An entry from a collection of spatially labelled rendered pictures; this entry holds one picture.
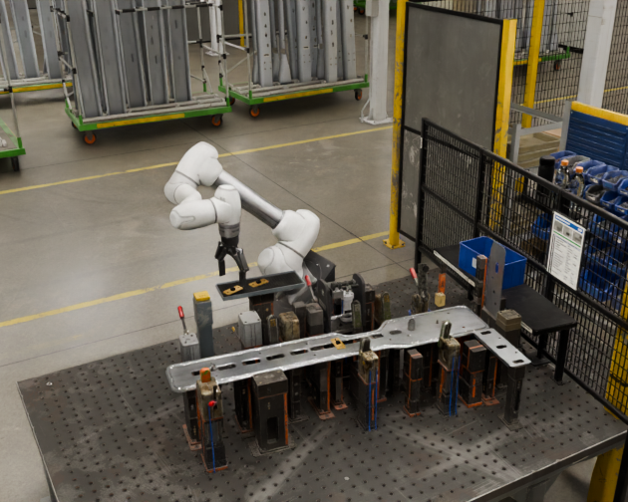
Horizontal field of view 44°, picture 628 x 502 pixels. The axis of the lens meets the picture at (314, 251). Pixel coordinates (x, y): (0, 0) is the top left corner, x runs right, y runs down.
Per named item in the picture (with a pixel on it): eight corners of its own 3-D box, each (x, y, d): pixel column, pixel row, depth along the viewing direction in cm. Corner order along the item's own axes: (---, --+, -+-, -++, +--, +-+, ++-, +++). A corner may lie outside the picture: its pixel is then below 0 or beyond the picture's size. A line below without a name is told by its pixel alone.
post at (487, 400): (487, 406, 330) (493, 349, 318) (473, 392, 340) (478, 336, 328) (499, 403, 332) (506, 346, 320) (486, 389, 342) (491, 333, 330)
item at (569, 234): (576, 294, 328) (586, 227, 315) (544, 272, 348) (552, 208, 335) (580, 293, 329) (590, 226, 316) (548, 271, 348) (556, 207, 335)
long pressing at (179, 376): (173, 398, 289) (173, 394, 289) (163, 367, 308) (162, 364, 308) (492, 330, 332) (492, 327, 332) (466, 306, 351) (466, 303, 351)
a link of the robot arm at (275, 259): (272, 286, 392) (245, 266, 377) (291, 256, 394) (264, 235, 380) (292, 296, 380) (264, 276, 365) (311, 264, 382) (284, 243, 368)
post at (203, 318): (202, 390, 343) (194, 304, 324) (198, 381, 349) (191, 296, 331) (218, 387, 345) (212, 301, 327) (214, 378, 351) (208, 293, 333)
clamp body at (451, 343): (442, 420, 322) (447, 349, 308) (428, 404, 333) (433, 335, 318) (461, 415, 325) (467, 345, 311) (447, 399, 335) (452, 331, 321)
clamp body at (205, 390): (206, 478, 292) (199, 398, 277) (197, 454, 304) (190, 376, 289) (233, 471, 295) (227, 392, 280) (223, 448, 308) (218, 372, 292)
